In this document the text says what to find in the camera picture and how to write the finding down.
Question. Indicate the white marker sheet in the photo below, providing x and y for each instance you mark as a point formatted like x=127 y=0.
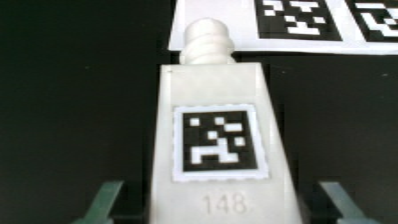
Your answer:
x=315 y=26

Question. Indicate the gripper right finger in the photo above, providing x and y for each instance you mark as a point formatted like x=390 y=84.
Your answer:
x=340 y=211

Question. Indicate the white stool leg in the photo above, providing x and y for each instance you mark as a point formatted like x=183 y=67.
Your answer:
x=221 y=176

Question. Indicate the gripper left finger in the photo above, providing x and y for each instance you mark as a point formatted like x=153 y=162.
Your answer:
x=98 y=212

